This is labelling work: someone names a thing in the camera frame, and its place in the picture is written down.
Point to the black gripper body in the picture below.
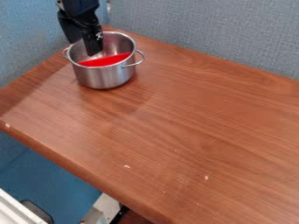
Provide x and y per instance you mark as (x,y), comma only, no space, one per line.
(78,12)

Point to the white radiator panel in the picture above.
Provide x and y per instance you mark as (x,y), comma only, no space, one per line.
(14,212)

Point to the red plastic block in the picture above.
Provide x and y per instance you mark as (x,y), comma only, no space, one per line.
(104,61)

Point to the metal pot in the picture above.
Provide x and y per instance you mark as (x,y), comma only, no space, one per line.
(106,77)

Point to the white table leg bracket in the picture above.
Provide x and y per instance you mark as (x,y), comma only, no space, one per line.
(103,212)

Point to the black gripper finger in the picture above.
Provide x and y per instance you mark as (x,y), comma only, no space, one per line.
(92,39)
(70,26)

